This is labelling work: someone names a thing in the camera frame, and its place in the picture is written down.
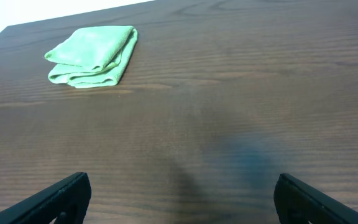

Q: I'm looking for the folded light green cloth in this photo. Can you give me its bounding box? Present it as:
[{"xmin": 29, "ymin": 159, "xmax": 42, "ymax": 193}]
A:
[{"xmin": 44, "ymin": 26, "xmax": 138, "ymax": 88}]

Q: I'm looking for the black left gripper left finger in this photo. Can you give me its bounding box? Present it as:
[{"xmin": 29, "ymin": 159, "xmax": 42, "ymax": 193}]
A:
[{"xmin": 0, "ymin": 172, "xmax": 91, "ymax": 224}]

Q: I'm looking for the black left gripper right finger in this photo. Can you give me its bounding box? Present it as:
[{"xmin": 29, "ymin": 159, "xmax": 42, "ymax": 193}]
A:
[{"xmin": 273, "ymin": 173, "xmax": 358, "ymax": 224}]

